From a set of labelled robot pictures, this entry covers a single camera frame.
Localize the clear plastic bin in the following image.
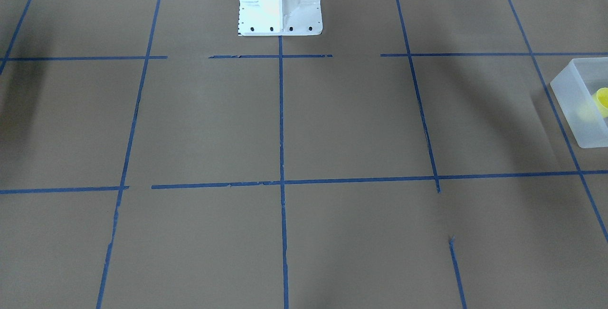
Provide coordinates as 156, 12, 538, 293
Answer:
550, 57, 608, 148

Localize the white column pedestal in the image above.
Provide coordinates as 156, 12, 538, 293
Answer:
237, 0, 323, 37

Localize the yellow plastic cup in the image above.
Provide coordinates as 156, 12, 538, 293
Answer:
592, 87, 608, 118

